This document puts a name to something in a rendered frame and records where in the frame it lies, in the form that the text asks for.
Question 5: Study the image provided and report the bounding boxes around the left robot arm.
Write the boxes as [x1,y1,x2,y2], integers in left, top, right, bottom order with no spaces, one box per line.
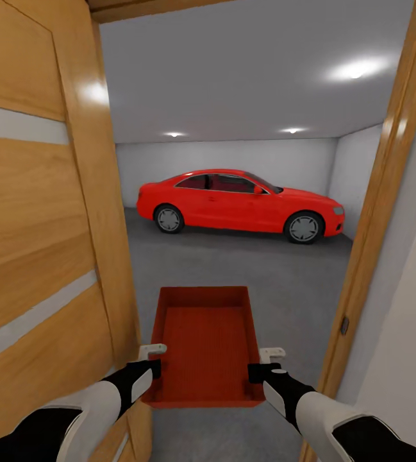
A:
[0,344,167,462]

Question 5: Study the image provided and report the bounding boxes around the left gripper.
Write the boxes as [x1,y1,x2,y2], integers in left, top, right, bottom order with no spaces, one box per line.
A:
[145,359,161,379]

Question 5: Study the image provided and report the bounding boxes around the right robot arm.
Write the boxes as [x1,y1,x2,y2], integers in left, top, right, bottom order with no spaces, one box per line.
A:
[247,347,416,462]

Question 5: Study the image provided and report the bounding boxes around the storage box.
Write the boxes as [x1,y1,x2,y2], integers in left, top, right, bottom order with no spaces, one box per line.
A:
[141,286,266,408]

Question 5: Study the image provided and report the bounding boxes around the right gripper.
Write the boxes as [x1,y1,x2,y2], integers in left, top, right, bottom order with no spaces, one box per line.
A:
[247,363,281,384]

